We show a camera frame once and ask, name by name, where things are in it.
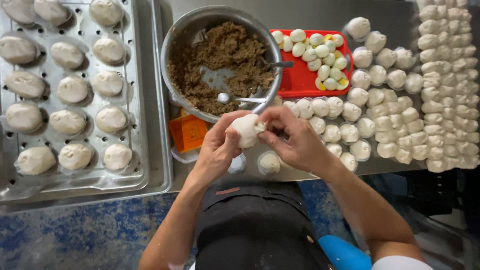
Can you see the large metal outer tray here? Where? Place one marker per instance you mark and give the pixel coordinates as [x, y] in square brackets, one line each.
[159, 112]

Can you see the perforated metal steaming tray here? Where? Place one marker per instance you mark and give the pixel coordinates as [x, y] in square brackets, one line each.
[88, 93]

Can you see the person's left hand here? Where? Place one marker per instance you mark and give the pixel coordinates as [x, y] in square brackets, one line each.
[215, 150]

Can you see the person's right hand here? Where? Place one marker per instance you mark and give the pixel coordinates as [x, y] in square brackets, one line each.
[300, 144]

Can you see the empty white paper liner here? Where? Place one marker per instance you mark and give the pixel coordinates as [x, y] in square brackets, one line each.
[237, 164]
[182, 156]

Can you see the orange plastic container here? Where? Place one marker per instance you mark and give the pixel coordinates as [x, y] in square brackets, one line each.
[187, 132]

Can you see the red plastic tray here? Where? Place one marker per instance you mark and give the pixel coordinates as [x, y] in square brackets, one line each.
[296, 80]

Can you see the round metal mixing bowl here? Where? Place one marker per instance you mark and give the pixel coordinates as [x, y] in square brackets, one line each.
[176, 45]

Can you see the blue plastic object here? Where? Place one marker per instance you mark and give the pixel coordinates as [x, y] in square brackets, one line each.
[343, 253]

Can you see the single dough ball in liner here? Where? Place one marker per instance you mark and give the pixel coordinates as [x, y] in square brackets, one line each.
[269, 163]

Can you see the pile of boiled egg pieces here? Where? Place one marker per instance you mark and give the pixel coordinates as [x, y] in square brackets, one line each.
[320, 52]

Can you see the heap of raw dough pieces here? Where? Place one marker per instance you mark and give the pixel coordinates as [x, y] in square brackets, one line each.
[446, 93]

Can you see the metal spoon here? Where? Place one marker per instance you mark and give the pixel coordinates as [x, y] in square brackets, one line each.
[224, 98]

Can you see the white dough bun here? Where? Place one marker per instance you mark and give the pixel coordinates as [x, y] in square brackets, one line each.
[245, 131]

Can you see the brown minced filling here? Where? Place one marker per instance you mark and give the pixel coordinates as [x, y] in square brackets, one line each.
[225, 52]

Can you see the white sleeve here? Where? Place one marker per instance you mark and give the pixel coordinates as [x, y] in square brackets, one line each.
[401, 263]

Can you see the group of dough balls on liners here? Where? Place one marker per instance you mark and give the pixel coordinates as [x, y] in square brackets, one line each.
[360, 78]

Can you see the rows of shaped buns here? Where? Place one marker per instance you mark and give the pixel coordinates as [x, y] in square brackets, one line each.
[67, 90]

